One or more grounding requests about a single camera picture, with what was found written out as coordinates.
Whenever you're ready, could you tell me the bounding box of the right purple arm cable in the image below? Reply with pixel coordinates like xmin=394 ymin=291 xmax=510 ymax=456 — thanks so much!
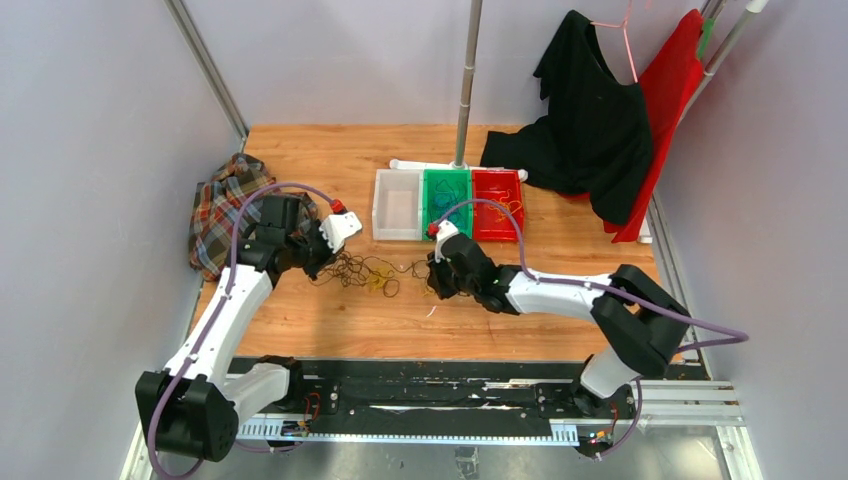
xmin=427 ymin=198 xmax=750 ymax=461

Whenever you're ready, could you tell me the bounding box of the red garment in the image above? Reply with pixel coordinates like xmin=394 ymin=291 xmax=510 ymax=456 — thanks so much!
xmin=601 ymin=10 xmax=704 ymax=243

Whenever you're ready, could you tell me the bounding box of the light blue cable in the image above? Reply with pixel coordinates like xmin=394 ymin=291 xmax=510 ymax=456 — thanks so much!
xmin=430 ymin=192 xmax=468 ymax=228

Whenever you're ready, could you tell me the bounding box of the aluminium frame rail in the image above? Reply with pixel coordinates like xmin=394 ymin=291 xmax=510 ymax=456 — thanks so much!
xmin=135 ymin=358 xmax=763 ymax=479

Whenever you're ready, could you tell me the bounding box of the plaid flannel shirt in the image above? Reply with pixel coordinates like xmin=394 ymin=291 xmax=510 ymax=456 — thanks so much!
xmin=188 ymin=153 xmax=322 ymax=282

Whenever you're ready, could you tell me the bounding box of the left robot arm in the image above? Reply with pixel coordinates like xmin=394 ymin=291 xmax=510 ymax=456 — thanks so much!
xmin=135 ymin=193 xmax=362 ymax=462

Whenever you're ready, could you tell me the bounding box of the pink clothes hanger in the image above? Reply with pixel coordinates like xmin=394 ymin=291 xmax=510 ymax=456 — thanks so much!
xmin=590 ymin=0 xmax=639 ymax=83

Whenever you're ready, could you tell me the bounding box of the yellow cable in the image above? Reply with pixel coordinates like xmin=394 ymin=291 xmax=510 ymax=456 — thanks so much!
xmin=367 ymin=190 xmax=526 ymax=296

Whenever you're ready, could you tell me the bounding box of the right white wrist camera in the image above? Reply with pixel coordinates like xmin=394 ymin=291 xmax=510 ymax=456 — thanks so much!
xmin=427 ymin=220 xmax=460 ymax=262

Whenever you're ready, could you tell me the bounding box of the black t-shirt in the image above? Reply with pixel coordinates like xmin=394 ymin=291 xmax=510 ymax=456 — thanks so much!
xmin=480 ymin=10 xmax=653 ymax=226

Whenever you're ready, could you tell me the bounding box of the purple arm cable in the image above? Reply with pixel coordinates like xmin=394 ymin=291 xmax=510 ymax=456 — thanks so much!
xmin=145 ymin=182 xmax=347 ymax=480
xmin=427 ymin=198 xmax=750 ymax=461

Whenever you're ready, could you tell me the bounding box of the white plastic bin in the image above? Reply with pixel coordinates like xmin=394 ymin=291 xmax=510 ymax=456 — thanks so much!
xmin=372 ymin=169 xmax=423 ymax=241

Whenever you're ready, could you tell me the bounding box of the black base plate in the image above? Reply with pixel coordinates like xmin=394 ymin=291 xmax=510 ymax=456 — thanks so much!
xmin=262 ymin=359 xmax=636 ymax=440

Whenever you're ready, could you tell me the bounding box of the white garment rack pole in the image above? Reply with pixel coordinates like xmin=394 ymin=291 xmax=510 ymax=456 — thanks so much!
xmin=679 ymin=0 xmax=769 ymax=122

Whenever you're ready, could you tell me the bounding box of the green plastic bin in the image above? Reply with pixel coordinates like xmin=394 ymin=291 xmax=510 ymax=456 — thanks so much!
xmin=421 ymin=170 xmax=472 ymax=241

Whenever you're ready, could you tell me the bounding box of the metal stand pole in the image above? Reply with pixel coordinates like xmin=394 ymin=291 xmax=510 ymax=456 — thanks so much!
xmin=451 ymin=0 xmax=484 ymax=169

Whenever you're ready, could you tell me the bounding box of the white stand base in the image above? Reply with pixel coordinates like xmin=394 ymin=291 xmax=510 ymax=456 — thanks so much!
xmin=388 ymin=158 xmax=509 ymax=171

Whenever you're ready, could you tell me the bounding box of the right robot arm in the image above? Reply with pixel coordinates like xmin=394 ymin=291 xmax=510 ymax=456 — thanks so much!
xmin=427 ymin=234 xmax=688 ymax=417

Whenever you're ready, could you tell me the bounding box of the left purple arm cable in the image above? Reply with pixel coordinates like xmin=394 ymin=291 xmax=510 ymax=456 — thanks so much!
xmin=145 ymin=182 xmax=347 ymax=480

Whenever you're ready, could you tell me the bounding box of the green clothes hanger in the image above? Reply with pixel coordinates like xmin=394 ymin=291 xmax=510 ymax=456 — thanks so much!
xmin=695 ymin=17 xmax=715 ymax=60

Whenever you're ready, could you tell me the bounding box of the dark blue cable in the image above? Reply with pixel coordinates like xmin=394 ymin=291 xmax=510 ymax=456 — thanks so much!
xmin=433 ymin=178 xmax=468 ymax=213

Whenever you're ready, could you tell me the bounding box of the red plastic bin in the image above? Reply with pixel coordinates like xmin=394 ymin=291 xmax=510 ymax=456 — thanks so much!
xmin=472 ymin=170 xmax=525 ymax=243

